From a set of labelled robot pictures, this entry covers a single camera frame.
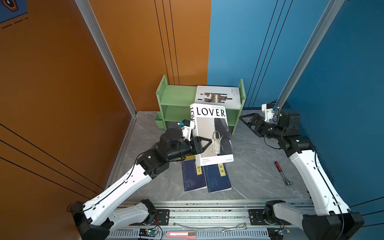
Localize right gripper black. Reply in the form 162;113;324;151
238;114;285;141

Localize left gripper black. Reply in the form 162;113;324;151
166;136;211;164

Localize white LOVER magazine book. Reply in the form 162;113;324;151
190;104;234;167

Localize white book with brown blocks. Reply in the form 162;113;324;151
195;86;241;110

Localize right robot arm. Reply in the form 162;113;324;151
240;109;364;240

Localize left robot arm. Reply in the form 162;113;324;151
69;126;218;240

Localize yellow book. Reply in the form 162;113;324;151
176;155;196;162

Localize dark blue book left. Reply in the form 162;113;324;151
182;159;207;192

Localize dark blue book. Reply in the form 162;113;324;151
182;159;207;192
203;164;232;193

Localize dark blue book right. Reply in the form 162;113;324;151
203;164;232;193

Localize green wooden two-tier shelf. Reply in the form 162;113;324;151
155;75;246;135

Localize silver open-end wrench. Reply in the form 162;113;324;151
222;224;247;233

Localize red utility knife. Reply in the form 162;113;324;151
166;231;197;240

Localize left green circuit board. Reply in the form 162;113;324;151
139;229;160;240

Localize green circuit board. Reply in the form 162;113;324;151
267;228;291;240
139;229;160;240

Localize right green circuit board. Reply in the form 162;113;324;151
267;228;291;240

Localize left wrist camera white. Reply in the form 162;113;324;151
178;119;195;141

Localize aluminium rail frame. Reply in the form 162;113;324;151
79;199;340;240

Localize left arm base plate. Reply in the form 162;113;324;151
151;209;170;226

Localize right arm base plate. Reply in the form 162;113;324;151
248;209;291;226

